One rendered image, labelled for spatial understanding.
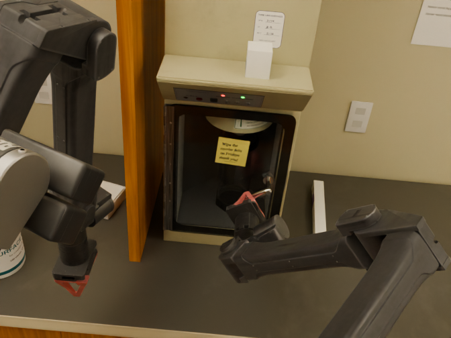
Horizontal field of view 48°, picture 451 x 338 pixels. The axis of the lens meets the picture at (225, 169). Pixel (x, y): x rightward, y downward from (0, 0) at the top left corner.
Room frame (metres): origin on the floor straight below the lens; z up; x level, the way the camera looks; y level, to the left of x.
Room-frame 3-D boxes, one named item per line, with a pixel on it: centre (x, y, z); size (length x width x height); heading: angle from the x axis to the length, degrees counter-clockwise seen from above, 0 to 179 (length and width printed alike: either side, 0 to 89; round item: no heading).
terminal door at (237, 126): (1.03, 0.00, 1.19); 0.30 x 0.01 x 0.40; 90
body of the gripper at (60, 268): (0.72, 0.29, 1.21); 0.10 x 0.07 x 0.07; 0
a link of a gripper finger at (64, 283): (0.71, 0.29, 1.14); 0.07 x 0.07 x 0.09; 0
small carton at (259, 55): (0.98, -0.05, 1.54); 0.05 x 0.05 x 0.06; 0
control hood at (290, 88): (0.98, 0.00, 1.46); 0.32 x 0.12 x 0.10; 90
